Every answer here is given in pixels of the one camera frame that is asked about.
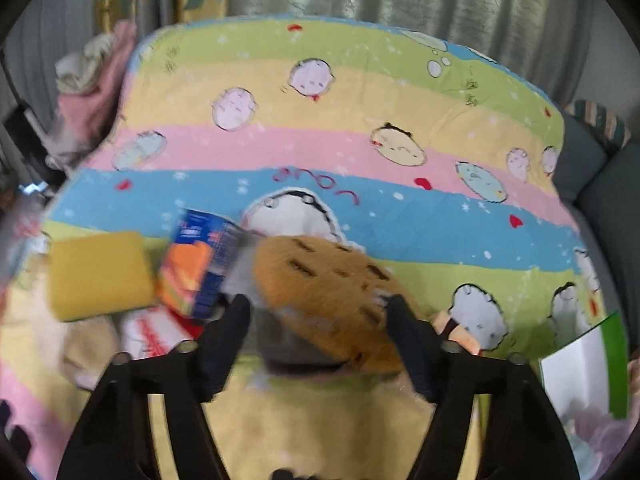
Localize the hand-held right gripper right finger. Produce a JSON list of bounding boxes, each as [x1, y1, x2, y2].
[[382, 294, 583, 480]]

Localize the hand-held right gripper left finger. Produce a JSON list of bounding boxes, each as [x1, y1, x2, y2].
[[55, 294, 252, 480]]

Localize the brown plush toy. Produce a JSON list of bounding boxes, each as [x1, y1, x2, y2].
[[251, 234, 426, 373]]

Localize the yellow sponge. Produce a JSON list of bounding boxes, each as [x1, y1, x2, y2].
[[48, 231, 161, 322]]

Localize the green box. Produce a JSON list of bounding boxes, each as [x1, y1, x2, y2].
[[540, 312, 630, 418]]

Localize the small cartoon packet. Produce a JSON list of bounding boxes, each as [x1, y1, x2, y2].
[[430, 310, 483, 356]]

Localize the orange and white carton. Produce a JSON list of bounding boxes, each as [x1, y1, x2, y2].
[[155, 208, 251, 321]]

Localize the white red packet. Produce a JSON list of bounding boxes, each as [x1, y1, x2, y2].
[[120, 305, 201, 361]]

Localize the striped cartoon printed blanket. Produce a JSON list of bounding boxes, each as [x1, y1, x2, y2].
[[0, 12, 631, 480]]

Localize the grey sofa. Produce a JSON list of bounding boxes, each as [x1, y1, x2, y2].
[[552, 110, 640, 311]]

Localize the pink clothes pile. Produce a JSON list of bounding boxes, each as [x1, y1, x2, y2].
[[47, 20, 138, 161]]

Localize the striped cushion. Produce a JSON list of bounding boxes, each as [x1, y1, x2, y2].
[[565, 99, 632, 153]]

